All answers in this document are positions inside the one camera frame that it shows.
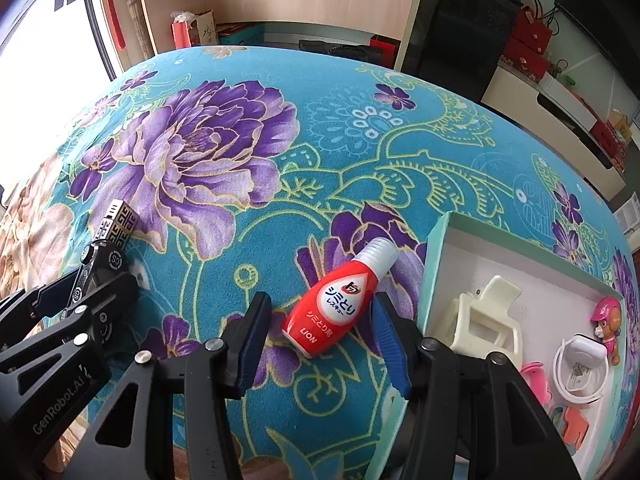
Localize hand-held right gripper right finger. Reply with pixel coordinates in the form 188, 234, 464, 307
372, 292, 581, 480

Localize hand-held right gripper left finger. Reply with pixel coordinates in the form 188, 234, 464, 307
67, 291, 273, 480

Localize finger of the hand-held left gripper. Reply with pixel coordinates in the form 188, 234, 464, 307
0, 272, 141, 333
62, 240, 132, 311

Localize silver patterned lighter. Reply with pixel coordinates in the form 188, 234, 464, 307
96, 199, 142, 253

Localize red bottle white cap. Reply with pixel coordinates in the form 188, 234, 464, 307
281, 237, 399, 359

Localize cream hair claw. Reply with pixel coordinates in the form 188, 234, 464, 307
434, 274, 523, 366

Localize pink watch band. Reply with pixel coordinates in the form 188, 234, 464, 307
520, 362, 553, 406

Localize white smart band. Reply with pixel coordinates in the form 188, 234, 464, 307
552, 334, 612, 405

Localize pink toy figure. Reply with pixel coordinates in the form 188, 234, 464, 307
590, 296, 626, 366

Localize floral printed blanket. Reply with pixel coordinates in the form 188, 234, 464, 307
0, 45, 640, 480

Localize red paper bag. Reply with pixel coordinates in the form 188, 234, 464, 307
171, 10, 201, 50

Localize patterned curtain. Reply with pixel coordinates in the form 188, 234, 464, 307
122, 0, 156, 61

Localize beige paper bag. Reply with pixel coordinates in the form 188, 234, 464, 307
196, 10, 217, 47

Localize red hanging ornament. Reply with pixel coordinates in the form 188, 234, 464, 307
95, 0, 128, 51

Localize teal plastic crate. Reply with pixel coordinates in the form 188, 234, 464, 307
217, 25, 263, 48

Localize low television cabinet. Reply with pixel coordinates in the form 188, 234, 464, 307
482, 65, 628, 201

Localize black bag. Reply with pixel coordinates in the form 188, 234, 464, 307
299, 39, 371, 58

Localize red box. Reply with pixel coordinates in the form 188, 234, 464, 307
370, 35, 401, 56

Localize colourful box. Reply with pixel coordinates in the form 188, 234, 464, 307
607, 110, 633, 136

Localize black cabinet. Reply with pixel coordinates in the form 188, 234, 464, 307
400, 0, 523, 103

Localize wooden counter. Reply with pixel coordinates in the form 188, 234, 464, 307
127, 0, 441, 73

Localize red gift bags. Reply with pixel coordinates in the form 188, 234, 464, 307
502, 0, 556, 83

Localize black television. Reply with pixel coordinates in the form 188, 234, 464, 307
555, 0, 640, 56

